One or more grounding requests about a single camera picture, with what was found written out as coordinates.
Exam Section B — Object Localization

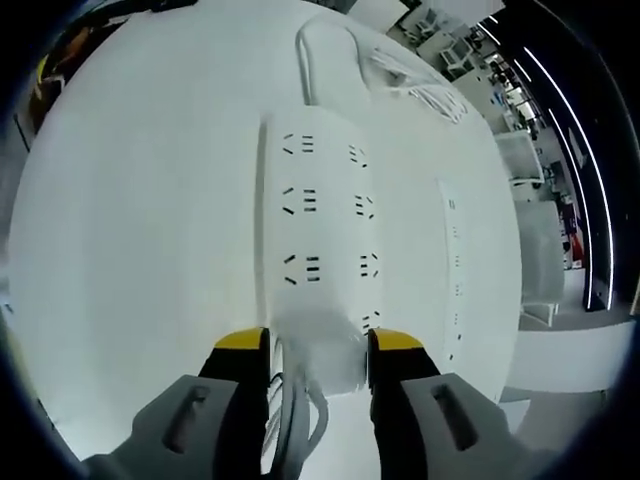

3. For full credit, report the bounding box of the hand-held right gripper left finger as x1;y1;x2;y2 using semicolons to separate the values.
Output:
82;327;271;480

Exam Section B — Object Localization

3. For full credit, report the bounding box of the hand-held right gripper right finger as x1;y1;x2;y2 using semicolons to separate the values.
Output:
367;327;526;480

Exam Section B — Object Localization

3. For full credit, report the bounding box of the grey charger cable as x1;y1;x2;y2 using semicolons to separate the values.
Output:
267;369;331;480

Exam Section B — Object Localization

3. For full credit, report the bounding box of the white charger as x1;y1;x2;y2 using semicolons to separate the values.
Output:
272;302;369;396

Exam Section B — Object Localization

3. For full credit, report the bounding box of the white power strip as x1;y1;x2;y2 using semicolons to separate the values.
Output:
254;105;384;351

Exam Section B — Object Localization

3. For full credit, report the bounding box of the white power strip cable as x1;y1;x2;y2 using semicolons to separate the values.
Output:
294;17;481;126

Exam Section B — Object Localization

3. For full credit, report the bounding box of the white desk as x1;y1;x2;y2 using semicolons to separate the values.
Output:
9;0;521;466

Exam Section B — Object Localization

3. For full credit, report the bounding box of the white chair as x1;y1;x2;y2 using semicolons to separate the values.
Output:
517;199;565;329

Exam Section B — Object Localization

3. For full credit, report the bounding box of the narrow white socket rail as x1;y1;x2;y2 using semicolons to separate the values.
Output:
436;177;465;364

